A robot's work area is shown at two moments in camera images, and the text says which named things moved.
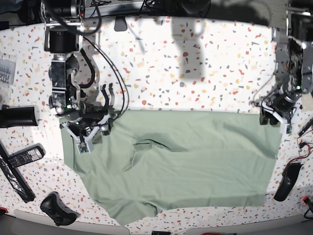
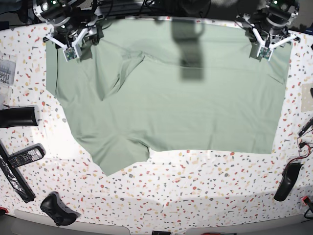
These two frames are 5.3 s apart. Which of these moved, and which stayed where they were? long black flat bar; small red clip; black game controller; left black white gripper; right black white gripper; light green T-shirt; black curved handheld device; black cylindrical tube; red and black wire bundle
Moved: light green T-shirt; right black white gripper; left black white gripper
Stayed: long black flat bar; black game controller; black curved handheld device; small red clip; black cylindrical tube; red and black wire bundle
